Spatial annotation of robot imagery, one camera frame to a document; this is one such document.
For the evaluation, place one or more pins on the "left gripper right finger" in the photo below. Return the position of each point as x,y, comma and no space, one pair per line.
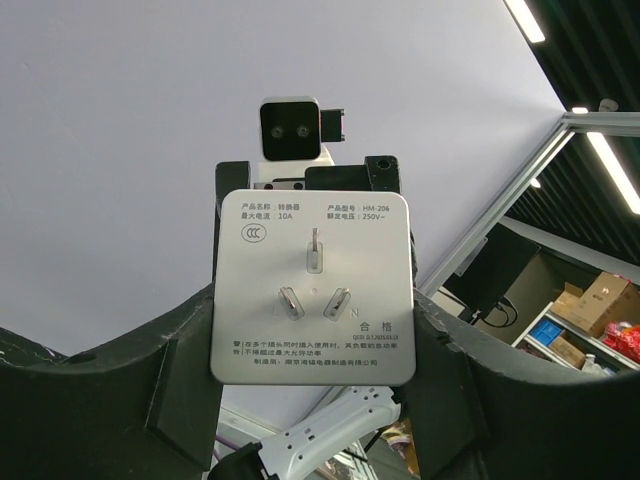
481,409

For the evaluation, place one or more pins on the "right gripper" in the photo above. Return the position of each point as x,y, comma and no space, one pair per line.
377,174

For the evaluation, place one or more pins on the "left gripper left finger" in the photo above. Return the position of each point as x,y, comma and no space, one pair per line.
142,406

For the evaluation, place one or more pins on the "white cube adapter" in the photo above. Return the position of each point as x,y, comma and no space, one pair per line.
313,288

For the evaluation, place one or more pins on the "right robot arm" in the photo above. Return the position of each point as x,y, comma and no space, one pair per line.
299,450

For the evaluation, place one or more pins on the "black monitor screen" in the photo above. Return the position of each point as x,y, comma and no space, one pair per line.
482,280

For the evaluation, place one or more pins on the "storage shelf with boxes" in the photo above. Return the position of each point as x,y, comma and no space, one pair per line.
594,330

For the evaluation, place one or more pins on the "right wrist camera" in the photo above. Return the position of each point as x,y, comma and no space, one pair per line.
294,134

